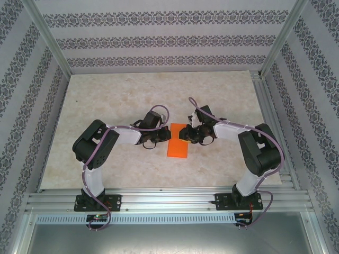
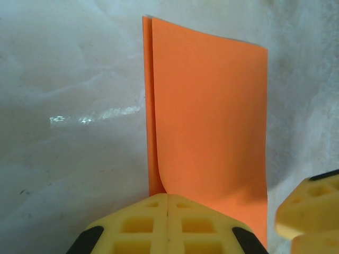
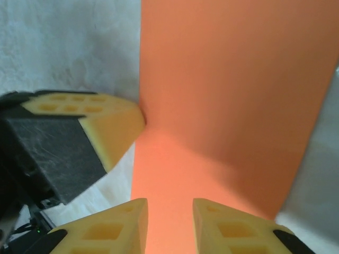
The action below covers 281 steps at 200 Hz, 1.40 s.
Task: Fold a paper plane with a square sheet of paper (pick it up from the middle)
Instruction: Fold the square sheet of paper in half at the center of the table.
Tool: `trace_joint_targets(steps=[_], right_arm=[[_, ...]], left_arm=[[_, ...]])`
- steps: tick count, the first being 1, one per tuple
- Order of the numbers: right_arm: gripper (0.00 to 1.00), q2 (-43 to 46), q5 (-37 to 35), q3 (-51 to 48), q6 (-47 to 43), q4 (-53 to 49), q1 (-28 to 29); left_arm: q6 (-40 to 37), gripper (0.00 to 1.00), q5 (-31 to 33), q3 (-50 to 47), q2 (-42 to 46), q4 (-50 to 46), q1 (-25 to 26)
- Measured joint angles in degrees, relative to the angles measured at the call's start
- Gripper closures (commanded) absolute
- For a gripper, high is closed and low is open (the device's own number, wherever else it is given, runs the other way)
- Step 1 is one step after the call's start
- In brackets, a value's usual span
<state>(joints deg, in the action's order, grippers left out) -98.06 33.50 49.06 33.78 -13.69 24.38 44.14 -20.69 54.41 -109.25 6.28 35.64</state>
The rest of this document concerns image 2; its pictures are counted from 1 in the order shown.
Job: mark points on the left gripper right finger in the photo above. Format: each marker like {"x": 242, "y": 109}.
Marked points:
{"x": 206, "y": 227}

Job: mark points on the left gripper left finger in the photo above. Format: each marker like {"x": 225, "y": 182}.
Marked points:
{"x": 132, "y": 227}

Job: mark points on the orange paper sheet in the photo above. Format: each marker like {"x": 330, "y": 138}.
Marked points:
{"x": 206, "y": 105}

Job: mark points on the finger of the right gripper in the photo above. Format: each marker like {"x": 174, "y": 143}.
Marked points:
{"x": 312, "y": 209}
{"x": 317, "y": 244}

